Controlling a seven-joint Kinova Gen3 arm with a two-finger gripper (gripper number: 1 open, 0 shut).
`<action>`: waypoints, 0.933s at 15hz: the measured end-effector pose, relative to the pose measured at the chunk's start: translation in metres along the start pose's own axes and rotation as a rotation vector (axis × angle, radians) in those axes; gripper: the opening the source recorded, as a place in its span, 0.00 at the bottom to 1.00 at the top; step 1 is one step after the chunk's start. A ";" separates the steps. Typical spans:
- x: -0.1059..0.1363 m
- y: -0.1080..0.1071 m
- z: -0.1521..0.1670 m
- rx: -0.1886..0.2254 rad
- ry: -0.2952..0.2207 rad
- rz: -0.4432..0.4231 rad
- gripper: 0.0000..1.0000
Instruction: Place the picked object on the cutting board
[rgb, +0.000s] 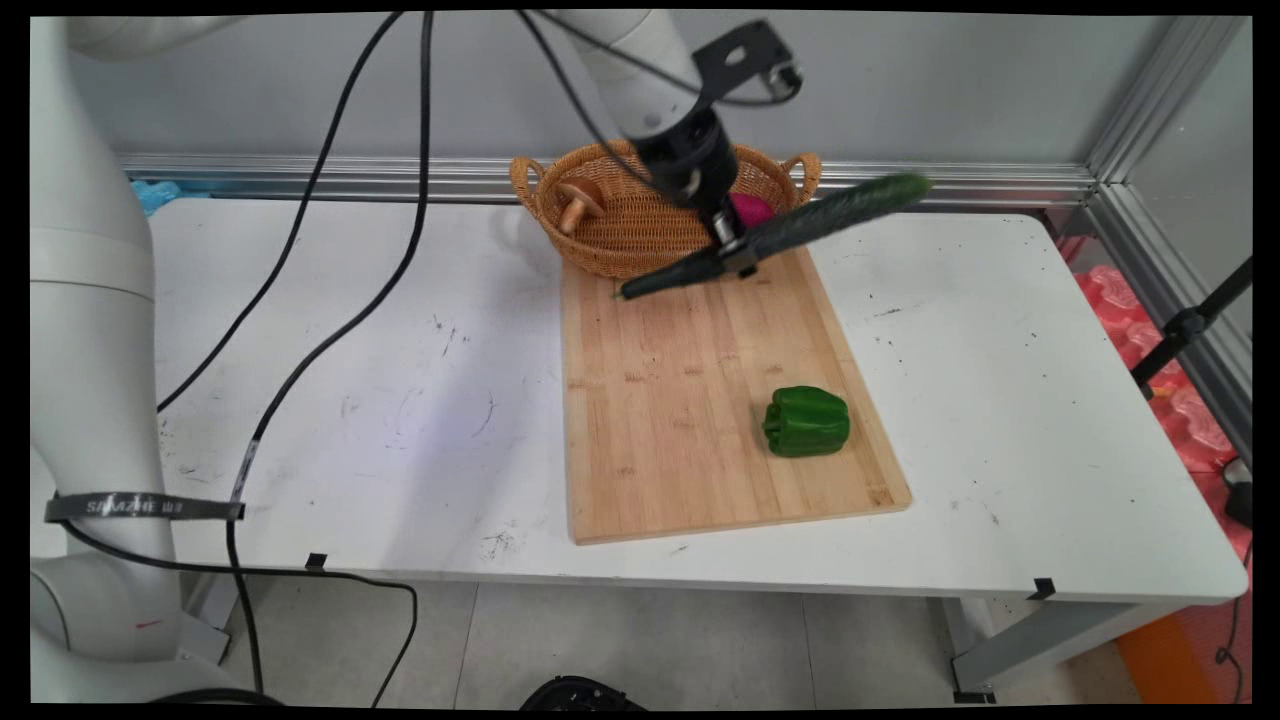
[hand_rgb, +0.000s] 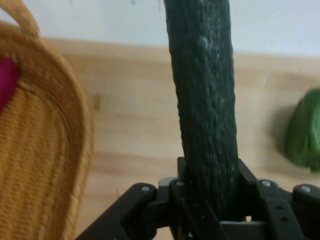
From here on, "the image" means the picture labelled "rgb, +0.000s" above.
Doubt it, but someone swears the black round floor object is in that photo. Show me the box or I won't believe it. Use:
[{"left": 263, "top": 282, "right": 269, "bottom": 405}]
[{"left": 518, "top": 675, "right": 649, "bottom": 712}]

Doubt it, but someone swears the black printed velcro strap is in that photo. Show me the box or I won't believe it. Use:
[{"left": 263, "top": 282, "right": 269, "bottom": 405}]
[{"left": 44, "top": 491, "right": 246, "bottom": 524}]

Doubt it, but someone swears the pink foam mat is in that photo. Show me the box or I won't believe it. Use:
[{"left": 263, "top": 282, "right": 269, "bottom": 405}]
[{"left": 1058, "top": 235, "right": 1253, "bottom": 563}]

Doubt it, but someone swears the magenta toy vegetable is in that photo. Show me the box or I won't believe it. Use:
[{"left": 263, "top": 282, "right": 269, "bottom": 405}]
[{"left": 728, "top": 192, "right": 779, "bottom": 229}]

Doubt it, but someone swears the long dark green cucumber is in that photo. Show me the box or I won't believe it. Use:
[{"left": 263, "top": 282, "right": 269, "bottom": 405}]
[{"left": 616, "top": 173, "right": 935, "bottom": 302}]

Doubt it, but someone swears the bamboo cutting board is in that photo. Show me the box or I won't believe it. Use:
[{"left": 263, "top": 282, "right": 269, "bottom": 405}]
[{"left": 560, "top": 246, "right": 913, "bottom": 546}]

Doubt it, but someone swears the brown toy mushroom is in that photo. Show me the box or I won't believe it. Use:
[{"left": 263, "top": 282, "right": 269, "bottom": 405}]
[{"left": 556, "top": 178, "right": 607, "bottom": 236}]

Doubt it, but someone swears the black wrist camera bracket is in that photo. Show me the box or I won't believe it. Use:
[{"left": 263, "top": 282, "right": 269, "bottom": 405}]
[{"left": 692, "top": 18, "right": 805, "bottom": 106}]

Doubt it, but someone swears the small black device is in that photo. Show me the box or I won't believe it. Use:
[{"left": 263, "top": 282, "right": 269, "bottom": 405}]
[{"left": 1223, "top": 457, "right": 1254, "bottom": 530}]

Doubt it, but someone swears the black cable under strap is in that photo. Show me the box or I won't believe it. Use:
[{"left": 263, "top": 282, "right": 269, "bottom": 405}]
[{"left": 58, "top": 520, "right": 419, "bottom": 709}]

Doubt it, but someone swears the grey table leg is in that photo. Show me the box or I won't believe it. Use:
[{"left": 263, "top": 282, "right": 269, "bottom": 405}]
[{"left": 943, "top": 597, "right": 1193, "bottom": 704}]

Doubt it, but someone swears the blue crumpled cloth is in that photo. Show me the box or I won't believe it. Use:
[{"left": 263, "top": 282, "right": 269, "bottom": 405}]
[{"left": 130, "top": 178, "right": 213, "bottom": 217}]

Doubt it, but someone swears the black tripod stand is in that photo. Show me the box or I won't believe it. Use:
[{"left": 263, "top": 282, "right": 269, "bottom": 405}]
[{"left": 1130, "top": 255, "right": 1253, "bottom": 401}]

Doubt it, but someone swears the green bell pepper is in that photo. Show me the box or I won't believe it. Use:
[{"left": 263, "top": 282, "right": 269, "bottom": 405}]
[{"left": 762, "top": 385, "right": 852, "bottom": 459}]

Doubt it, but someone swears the thin black floor cable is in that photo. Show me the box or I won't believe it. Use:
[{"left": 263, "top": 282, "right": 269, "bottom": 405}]
[{"left": 1213, "top": 540, "right": 1253, "bottom": 704}]

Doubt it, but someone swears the thick black cable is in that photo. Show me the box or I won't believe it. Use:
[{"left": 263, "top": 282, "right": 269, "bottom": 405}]
[
  {"left": 156, "top": 10, "right": 405, "bottom": 414},
  {"left": 224, "top": 10, "right": 437, "bottom": 696}
]

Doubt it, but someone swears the aluminium frame rail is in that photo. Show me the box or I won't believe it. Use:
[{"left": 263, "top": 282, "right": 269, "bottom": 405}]
[
  {"left": 115, "top": 152, "right": 1098, "bottom": 208},
  {"left": 1084, "top": 183, "right": 1253, "bottom": 466}
]

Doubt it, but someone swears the woven wicker basket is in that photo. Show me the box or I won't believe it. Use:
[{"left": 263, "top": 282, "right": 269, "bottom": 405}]
[{"left": 509, "top": 138, "right": 823, "bottom": 281}]

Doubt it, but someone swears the orange floor mat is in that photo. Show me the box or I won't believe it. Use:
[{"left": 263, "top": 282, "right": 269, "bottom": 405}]
[{"left": 1114, "top": 560, "right": 1253, "bottom": 707}]

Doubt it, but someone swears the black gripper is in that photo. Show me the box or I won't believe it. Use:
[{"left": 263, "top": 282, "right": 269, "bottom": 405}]
[{"left": 632, "top": 108, "right": 763, "bottom": 280}]

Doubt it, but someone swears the aluminium frame post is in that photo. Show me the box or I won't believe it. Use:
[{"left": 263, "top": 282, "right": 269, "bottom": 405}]
[{"left": 1086, "top": 15, "right": 1251, "bottom": 186}]

